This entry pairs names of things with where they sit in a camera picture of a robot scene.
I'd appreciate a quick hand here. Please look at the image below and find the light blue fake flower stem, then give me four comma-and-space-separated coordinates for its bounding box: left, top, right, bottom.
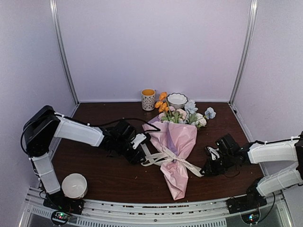
184, 100, 216, 121

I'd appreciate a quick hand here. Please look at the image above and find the pink purple wrapping paper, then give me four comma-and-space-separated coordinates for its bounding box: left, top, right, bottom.
143, 117, 197, 200

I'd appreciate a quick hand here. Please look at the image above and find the aluminium front rail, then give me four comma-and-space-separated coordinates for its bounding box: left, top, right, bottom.
18, 184, 292, 227

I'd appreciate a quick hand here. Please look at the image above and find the right aluminium frame post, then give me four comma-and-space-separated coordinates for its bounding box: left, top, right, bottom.
229, 0, 258, 106

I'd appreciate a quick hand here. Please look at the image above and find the pink fake flower stem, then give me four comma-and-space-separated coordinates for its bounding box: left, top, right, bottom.
158, 107, 187, 124

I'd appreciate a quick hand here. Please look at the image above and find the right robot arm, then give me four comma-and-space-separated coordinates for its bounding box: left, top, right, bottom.
200, 134, 303, 209

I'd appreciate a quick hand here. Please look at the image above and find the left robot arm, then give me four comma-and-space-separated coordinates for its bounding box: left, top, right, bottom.
20, 105, 160, 210

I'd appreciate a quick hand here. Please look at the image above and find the white round cup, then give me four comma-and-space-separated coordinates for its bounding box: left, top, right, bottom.
62, 173, 88, 200

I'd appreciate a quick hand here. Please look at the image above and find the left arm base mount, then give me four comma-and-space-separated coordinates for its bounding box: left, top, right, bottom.
43, 197, 84, 226

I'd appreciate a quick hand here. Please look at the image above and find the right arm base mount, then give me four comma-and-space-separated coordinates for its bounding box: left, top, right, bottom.
226, 195, 267, 225

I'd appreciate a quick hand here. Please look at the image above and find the beige ribbon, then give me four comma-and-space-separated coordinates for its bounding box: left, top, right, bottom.
141, 144, 203, 177

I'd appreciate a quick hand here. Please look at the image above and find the patterned mug with orange inside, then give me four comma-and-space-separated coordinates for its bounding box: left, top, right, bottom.
141, 89, 156, 111

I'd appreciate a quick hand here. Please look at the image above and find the white scalloped bowl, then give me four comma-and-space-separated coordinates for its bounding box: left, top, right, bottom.
167, 93, 188, 109

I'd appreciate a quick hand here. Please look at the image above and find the left aluminium frame post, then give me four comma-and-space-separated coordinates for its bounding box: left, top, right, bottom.
49, 0, 80, 105

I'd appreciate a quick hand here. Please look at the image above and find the orange fake flower stem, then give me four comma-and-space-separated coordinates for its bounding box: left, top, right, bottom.
155, 92, 172, 121

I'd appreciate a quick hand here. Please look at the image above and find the aluminium frame post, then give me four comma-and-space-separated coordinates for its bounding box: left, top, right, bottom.
229, 0, 258, 106
49, 0, 80, 105

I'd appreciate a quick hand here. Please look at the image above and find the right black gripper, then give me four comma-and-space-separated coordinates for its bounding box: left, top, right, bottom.
199, 152, 234, 176

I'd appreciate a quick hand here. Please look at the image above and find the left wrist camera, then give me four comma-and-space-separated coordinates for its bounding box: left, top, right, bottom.
131, 133, 151, 149

